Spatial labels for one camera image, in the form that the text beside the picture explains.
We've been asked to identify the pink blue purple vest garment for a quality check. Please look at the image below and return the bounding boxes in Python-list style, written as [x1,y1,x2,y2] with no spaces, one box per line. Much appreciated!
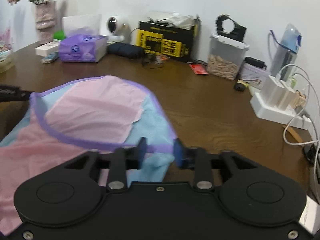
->
[1,75,176,235]

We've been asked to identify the small blue wrapped packet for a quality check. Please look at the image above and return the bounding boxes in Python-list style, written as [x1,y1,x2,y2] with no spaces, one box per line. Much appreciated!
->
[41,52,59,64]

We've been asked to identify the white flat box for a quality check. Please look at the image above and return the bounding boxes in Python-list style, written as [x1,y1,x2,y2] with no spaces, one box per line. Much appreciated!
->
[35,40,60,57]

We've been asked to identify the green box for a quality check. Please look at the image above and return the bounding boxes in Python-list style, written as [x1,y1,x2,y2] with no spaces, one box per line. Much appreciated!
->
[53,30,66,41]

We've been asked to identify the pink textured flower vase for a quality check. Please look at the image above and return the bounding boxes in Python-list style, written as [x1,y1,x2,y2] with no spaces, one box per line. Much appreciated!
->
[35,2,56,44]

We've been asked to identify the red snack packet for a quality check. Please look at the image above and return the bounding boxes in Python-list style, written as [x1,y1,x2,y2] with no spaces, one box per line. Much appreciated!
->
[189,64,208,75]

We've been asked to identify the purple tissue pack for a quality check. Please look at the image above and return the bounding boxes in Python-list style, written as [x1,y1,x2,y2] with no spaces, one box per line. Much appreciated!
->
[59,14,108,63]

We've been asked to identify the white power strip with chargers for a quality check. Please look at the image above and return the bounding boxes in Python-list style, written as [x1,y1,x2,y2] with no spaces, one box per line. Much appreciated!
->
[250,76,311,130]

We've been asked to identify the clear plastic food container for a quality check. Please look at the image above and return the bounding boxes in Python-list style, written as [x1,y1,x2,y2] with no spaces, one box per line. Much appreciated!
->
[206,33,249,81]

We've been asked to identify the black yellow cardboard box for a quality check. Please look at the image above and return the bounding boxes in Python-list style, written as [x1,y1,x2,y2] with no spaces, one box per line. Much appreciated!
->
[136,18,200,63]

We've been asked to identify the blue clear water bottle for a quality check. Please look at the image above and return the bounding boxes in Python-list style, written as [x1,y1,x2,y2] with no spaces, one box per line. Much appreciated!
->
[270,23,302,77]

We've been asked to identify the white security camera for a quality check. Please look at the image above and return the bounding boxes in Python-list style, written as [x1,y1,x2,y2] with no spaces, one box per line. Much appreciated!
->
[106,15,129,43]

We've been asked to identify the black mount on container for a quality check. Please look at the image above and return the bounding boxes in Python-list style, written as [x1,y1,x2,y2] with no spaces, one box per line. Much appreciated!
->
[215,14,247,42]

